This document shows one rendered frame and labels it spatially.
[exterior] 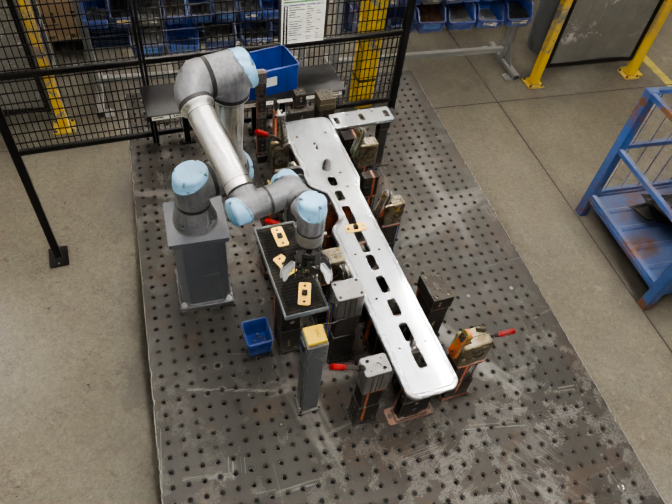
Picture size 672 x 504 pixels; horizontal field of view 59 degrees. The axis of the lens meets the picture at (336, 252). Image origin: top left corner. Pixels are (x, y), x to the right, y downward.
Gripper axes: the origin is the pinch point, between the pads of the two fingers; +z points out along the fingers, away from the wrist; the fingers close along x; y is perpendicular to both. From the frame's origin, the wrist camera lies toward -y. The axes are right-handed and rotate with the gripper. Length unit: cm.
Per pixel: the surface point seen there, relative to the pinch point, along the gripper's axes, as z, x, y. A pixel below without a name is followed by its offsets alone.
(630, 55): 106, 253, -325
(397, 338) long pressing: 24.7, 31.6, 4.0
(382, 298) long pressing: 24.6, 27.2, -11.7
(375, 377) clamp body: 20.2, 23.1, 21.0
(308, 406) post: 52, 4, 17
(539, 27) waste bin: 102, 181, -348
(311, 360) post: 17.6, 3.3, 17.9
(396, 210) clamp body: 23, 34, -53
